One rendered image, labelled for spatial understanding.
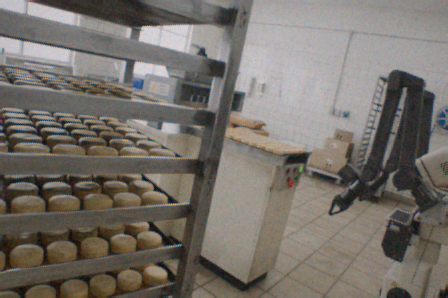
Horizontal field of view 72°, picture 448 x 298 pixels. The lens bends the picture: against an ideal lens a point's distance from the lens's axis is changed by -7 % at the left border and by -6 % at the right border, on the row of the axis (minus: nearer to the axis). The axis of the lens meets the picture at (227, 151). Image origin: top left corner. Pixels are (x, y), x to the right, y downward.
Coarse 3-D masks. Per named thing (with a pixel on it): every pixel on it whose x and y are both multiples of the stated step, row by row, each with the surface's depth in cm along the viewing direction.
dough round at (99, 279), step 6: (96, 276) 63; (102, 276) 63; (108, 276) 64; (90, 282) 61; (96, 282) 61; (102, 282) 62; (108, 282) 62; (114, 282) 63; (90, 288) 61; (96, 288) 60; (102, 288) 60; (108, 288) 61; (114, 288) 62; (96, 294) 60; (102, 294) 60; (108, 294) 61
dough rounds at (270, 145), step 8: (232, 128) 228; (240, 128) 236; (232, 136) 198; (240, 136) 203; (248, 136) 208; (256, 136) 218; (248, 144) 190; (256, 144) 189; (264, 144) 190; (272, 144) 195; (280, 144) 203; (288, 144) 209; (272, 152) 180; (280, 152) 178; (288, 152) 185; (296, 152) 193
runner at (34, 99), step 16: (0, 96) 39; (16, 96) 40; (32, 96) 41; (48, 96) 42; (64, 96) 44; (80, 96) 45; (96, 96) 46; (64, 112) 44; (80, 112) 46; (96, 112) 47; (112, 112) 48; (128, 112) 50; (144, 112) 52; (160, 112) 53; (176, 112) 55; (192, 112) 57
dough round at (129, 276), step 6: (126, 270) 67; (132, 270) 68; (120, 276) 65; (126, 276) 65; (132, 276) 66; (138, 276) 66; (120, 282) 64; (126, 282) 63; (132, 282) 64; (138, 282) 65; (120, 288) 64; (126, 288) 63; (132, 288) 64; (138, 288) 65
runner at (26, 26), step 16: (0, 16) 36; (16, 16) 37; (32, 16) 38; (0, 32) 37; (16, 32) 38; (32, 32) 39; (48, 32) 40; (64, 32) 41; (80, 32) 42; (96, 32) 44; (80, 48) 43; (96, 48) 44; (112, 48) 46; (128, 48) 47; (144, 48) 49; (160, 48) 50; (160, 64) 51; (176, 64) 53; (192, 64) 55; (208, 64) 56
